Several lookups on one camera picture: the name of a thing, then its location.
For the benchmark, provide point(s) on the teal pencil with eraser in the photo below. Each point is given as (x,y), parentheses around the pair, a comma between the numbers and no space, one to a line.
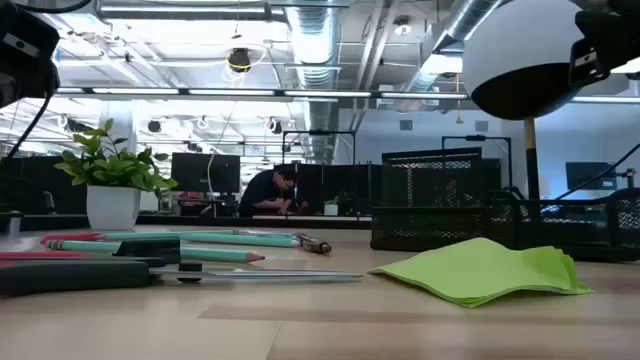
(220,254)

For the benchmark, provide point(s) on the black mesh desk organizer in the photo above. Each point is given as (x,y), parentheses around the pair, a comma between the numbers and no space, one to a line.
(430,230)

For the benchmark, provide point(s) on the black metal rig frame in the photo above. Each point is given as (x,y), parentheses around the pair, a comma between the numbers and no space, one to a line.
(475,138)

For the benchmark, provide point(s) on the red and black scissors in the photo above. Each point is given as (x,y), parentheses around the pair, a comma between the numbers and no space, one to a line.
(70,277)

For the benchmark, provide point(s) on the long ceiling light strip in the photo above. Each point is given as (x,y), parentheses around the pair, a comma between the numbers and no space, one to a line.
(250,92)

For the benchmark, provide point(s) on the black computer monitor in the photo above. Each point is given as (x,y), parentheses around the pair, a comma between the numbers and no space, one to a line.
(205,172)
(590,175)

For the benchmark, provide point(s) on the green plant in white pot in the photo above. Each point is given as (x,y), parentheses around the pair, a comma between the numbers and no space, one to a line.
(114,200)

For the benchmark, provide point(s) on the green sticky note pad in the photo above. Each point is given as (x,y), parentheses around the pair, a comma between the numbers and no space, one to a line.
(480,270)

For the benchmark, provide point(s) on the person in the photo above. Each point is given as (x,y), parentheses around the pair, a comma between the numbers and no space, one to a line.
(262,192)

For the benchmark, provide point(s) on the small black usb stick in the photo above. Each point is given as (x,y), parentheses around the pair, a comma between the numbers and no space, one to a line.
(150,250)

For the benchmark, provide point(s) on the white globe table lamp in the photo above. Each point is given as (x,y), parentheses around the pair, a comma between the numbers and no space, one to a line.
(520,45)

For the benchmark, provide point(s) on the small silver cylinder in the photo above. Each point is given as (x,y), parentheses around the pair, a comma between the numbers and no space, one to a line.
(15,224)

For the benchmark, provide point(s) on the red eraser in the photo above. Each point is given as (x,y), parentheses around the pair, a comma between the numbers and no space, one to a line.
(70,237)

